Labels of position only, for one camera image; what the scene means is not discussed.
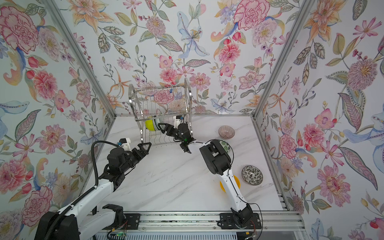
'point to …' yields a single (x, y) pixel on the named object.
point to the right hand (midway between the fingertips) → (161, 125)
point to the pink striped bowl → (226, 132)
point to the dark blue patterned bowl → (156, 122)
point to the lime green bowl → (149, 125)
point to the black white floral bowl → (252, 175)
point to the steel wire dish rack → (167, 106)
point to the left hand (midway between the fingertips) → (150, 148)
